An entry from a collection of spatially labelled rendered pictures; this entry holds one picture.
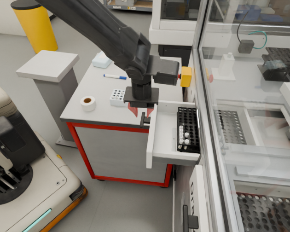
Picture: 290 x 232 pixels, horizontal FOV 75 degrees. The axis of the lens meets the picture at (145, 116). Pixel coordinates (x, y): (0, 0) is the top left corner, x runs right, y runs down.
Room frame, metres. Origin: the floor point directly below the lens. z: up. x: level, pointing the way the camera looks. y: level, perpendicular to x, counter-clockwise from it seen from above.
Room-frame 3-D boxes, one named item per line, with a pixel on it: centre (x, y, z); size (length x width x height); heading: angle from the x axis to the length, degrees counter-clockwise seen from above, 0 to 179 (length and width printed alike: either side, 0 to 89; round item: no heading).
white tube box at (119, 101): (0.72, 0.11, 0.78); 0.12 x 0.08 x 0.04; 81
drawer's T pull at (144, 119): (0.45, 0.00, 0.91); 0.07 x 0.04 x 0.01; 173
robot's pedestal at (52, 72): (1.09, 0.63, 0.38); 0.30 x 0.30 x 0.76; 78
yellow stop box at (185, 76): (0.76, -0.19, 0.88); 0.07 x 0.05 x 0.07; 173
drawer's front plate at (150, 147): (0.45, -0.03, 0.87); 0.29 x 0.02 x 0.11; 173
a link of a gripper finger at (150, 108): (0.43, 0.01, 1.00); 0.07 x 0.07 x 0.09; 85
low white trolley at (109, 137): (0.88, 0.08, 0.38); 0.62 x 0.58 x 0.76; 173
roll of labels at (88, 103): (0.68, 0.28, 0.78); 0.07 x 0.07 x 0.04
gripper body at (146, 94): (0.43, 0.01, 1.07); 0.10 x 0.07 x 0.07; 85
